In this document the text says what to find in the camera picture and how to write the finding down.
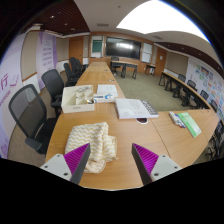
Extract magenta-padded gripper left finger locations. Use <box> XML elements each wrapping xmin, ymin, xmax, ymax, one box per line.
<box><xmin>40</xmin><ymin>143</ymin><xmax>92</xmax><ymax>187</ymax></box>

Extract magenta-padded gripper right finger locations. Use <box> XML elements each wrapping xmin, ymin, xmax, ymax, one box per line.
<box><xmin>131</xmin><ymin>143</ymin><xmax>183</xmax><ymax>186</ymax></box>

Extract cream zigzag towel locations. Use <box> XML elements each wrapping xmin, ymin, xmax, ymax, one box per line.
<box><xmin>64</xmin><ymin>121</ymin><xmax>118</xmax><ymax>174</ymax></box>

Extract white pen box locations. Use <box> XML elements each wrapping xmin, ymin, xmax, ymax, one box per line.
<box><xmin>168</xmin><ymin>110</ymin><xmax>187</xmax><ymax>129</ymax></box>

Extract thick white book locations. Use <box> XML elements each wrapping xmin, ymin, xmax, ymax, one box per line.
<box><xmin>114</xmin><ymin>97</ymin><xmax>160</xmax><ymax>120</ymax></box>

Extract white open cardboard box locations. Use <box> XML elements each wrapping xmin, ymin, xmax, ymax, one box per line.
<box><xmin>60</xmin><ymin>84</ymin><xmax>96</xmax><ymax>114</ymax></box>

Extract green booklet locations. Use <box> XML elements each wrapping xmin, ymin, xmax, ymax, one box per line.
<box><xmin>177</xmin><ymin>111</ymin><xmax>203</xmax><ymax>139</ymax></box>

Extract black mesh office chair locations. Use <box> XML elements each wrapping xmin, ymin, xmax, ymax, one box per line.
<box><xmin>41</xmin><ymin>68</ymin><xmax>66</xmax><ymax>118</ymax></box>
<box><xmin>8</xmin><ymin>83</ymin><xmax>58</xmax><ymax>156</ymax></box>

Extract small white and blue box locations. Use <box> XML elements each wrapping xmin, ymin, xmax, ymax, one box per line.
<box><xmin>93</xmin><ymin>93</ymin><xmax>118</xmax><ymax>104</ymax></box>

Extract white printed paper sheet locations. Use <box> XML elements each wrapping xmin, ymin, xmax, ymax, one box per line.
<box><xmin>95</xmin><ymin>83</ymin><xmax>119</xmax><ymax>97</ymax></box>

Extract row of desks with chairs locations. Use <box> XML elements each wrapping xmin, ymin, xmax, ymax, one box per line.
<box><xmin>158</xmin><ymin>70</ymin><xmax>221</xmax><ymax>111</ymax></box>

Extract row of black office chairs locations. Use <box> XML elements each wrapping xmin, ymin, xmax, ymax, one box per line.
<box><xmin>63</xmin><ymin>56</ymin><xmax>86</xmax><ymax>88</ymax></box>

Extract small wooden desk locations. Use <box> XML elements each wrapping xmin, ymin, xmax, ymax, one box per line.
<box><xmin>144</xmin><ymin>63</ymin><xmax>157</xmax><ymax>76</ymax></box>

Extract black-legged wooden desk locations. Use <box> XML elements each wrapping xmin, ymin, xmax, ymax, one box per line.
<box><xmin>109</xmin><ymin>56</ymin><xmax>139</xmax><ymax>80</ymax></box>

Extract brown wooden door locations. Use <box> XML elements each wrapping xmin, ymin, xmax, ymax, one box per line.
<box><xmin>68</xmin><ymin>35</ymin><xmax>84</xmax><ymax>64</ymax></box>
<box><xmin>154</xmin><ymin>46</ymin><xmax>168</xmax><ymax>78</ymax></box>

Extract large ceiling light panel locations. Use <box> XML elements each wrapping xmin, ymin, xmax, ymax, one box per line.
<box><xmin>115</xmin><ymin>0</ymin><xmax>211</xmax><ymax>44</ymax></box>

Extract colourful wall posters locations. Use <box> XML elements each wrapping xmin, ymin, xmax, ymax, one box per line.
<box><xmin>185</xmin><ymin>56</ymin><xmax>224</xmax><ymax>121</ymax></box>

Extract white wall board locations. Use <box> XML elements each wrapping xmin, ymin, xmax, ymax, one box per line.
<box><xmin>141</xmin><ymin>42</ymin><xmax>154</xmax><ymax>64</ymax></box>

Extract purple wall banner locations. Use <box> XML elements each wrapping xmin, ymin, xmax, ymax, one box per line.
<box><xmin>35</xmin><ymin>30</ymin><xmax>58</xmax><ymax>91</ymax></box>

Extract large black wall screen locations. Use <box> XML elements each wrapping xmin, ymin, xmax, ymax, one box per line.
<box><xmin>105</xmin><ymin>36</ymin><xmax>143</xmax><ymax>61</ymax></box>

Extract green framed wall board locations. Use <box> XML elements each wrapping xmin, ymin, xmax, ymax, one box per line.
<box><xmin>89</xmin><ymin>34</ymin><xmax>104</xmax><ymax>58</ymax></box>

